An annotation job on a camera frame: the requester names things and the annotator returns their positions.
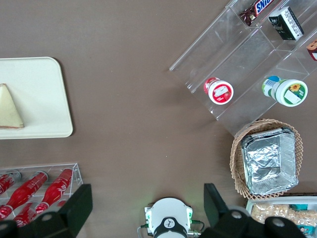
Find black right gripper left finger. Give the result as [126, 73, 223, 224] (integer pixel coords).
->
[0, 183, 94, 238]

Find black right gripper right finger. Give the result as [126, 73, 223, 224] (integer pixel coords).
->
[200, 183, 308, 238]

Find triangular sandwich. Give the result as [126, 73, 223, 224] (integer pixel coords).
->
[0, 83, 26, 130]

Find white rectangular snack tray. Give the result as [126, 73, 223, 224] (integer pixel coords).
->
[245, 196, 317, 238]

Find light tan wicker basket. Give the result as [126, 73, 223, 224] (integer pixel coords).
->
[230, 118, 305, 200]

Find beige rectangular tray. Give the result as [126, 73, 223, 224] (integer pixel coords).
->
[0, 57, 74, 140]

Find red cola bottle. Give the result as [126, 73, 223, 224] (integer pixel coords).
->
[0, 172, 22, 197]
[35, 168, 74, 215]
[13, 201, 42, 228]
[0, 171, 50, 220]

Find clear acrylic bottle rack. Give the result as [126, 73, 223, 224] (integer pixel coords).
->
[0, 162, 84, 224]

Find clear bag of puffed snacks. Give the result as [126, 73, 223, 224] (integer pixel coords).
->
[284, 209, 317, 222]
[251, 203, 294, 224]

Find foil wrapped packages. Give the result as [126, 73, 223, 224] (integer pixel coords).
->
[240, 126, 300, 195]

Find small teal snack packet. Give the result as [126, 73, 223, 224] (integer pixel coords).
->
[290, 203, 310, 212]

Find teal snack box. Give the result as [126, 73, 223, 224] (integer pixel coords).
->
[297, 223, 314, 235]

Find red lid yogurt cup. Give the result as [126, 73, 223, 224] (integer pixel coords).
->
[203, 77, 235, 105]

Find green lid yogurt cup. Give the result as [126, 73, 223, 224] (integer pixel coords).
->
[262, 75, 309, 107]

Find clear acrylic stepped display stand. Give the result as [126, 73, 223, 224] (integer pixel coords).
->
[169, 0, 317, 138]

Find red cookie box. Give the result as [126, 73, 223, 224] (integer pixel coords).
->
[306, 39, 317, 61]

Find small black white carton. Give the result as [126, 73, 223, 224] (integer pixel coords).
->
[267, 6, 305, 41]

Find Snickers chocolate bar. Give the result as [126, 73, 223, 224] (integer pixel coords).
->
[239, 0, 276, 26]

